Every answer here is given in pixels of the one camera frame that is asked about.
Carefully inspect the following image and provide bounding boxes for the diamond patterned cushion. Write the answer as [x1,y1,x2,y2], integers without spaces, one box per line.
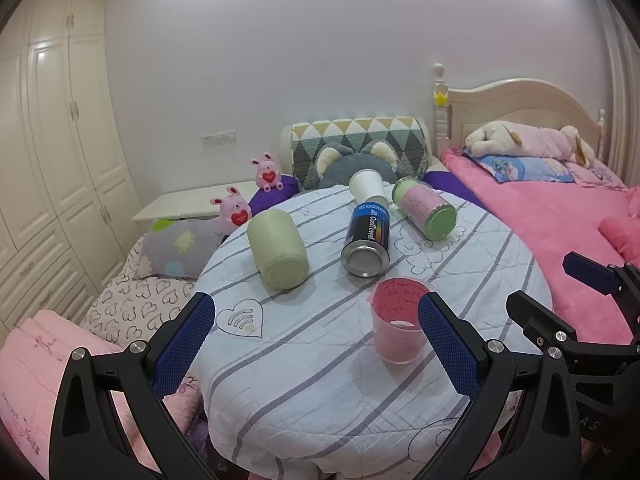
[280,116,434,190]

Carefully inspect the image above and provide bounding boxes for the small pink bunny toy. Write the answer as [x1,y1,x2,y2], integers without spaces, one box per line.
[250,152,284,193]

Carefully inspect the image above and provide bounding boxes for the purple cushion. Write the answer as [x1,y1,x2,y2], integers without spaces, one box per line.
[248,174,300,216]
[423,170,493,208]

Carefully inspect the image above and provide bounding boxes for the large pink bunny toy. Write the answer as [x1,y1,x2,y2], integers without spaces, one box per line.
[210,186,252,235]

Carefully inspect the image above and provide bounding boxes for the cream and pink plush toy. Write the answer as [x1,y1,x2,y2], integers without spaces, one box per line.
[464,121,596,169]

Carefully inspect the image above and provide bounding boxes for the black and blue can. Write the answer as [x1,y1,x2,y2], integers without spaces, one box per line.
[340,201,391,278]

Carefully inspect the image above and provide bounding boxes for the pink and green cup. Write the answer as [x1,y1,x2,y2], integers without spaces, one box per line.
[391,176,458,241]

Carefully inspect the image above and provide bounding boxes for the blue printed pillow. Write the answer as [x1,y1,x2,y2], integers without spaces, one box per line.
[465,152,576,184]

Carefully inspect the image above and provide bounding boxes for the white curtain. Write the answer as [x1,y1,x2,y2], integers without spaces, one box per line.
[582,0,640,191]

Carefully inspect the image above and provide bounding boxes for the folded pink quilt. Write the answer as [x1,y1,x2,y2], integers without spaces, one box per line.
[0,308,201,471]

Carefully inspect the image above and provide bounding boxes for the heart printed bed sheet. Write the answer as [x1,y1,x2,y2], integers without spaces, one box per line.
[80,237,198,351]

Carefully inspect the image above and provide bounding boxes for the white bedside table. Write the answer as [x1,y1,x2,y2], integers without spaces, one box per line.
[131,180,260,223]

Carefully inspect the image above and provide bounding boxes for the pale green cup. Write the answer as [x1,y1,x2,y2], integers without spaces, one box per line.
[247,209,310,290]

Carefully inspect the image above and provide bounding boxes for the pink translucent measuring cup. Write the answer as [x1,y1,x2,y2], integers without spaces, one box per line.
[372,277,436,365]

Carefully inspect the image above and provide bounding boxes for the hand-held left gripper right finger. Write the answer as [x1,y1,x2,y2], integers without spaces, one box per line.
[417,290,597,480]

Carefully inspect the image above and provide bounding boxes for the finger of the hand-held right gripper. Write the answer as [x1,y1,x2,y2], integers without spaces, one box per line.
[562,252,627,297]
[505,289,582,357]

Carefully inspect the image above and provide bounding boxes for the grey bear cushion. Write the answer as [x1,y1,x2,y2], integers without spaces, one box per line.
[303,141,398,192]

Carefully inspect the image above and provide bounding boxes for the grey flower pillow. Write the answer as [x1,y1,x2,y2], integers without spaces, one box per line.
[134,217,226,281]

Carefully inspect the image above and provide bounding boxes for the pink fleece blanket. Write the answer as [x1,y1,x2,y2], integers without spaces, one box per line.
[440,149,640,346]

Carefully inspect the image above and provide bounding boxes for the cream wardrobe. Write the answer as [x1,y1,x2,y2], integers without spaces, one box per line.
[0,0,135,326]

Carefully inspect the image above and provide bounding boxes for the white paper cup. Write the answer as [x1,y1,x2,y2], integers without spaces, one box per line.
[348,169,389,206]

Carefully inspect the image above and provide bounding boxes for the cream bed headboard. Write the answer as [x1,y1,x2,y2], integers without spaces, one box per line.
[431,63,609,167]

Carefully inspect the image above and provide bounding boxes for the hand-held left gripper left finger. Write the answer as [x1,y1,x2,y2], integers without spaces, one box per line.
[48,292,216,480]

